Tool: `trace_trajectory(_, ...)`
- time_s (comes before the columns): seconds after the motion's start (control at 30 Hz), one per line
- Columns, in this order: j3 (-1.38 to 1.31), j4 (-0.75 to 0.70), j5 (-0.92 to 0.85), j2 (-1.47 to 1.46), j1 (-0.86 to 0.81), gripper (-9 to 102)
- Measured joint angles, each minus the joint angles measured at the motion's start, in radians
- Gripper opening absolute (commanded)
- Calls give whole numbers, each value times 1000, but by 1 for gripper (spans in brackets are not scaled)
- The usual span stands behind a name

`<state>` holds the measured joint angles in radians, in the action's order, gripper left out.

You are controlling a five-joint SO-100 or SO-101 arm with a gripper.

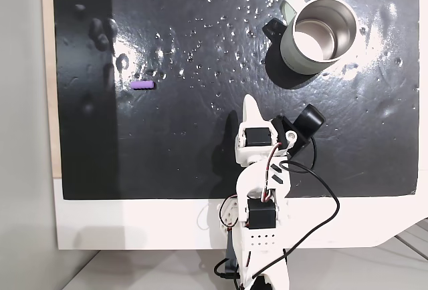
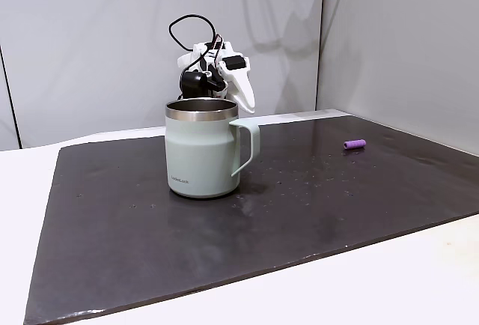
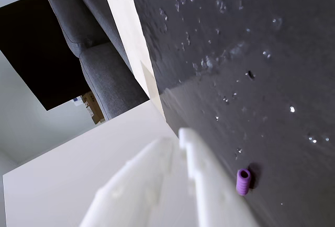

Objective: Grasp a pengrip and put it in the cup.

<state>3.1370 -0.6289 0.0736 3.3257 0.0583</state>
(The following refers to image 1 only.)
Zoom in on purple pen grip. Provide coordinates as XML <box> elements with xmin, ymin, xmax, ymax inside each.
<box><xmin>130</xmin><ymin>80</ymin><xmax>156</xmax><ymax>91</ymax></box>

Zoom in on black mat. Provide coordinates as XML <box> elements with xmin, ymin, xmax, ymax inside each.
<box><xmin>52</xmin><ymin>0</ymin><xmax>421</xmax><ymax>200</ymax></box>

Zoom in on pale green steel mug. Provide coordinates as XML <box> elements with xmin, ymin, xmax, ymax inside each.
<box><xmin>278</xmin><ymin>0</ymin><xmax>358</xmax><ymax>76</ymax></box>

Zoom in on black camera box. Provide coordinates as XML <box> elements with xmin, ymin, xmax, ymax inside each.
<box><xmin>270</xmin><ymin>103</ymin><xmax>327</xmax><ymax>160</ymax></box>

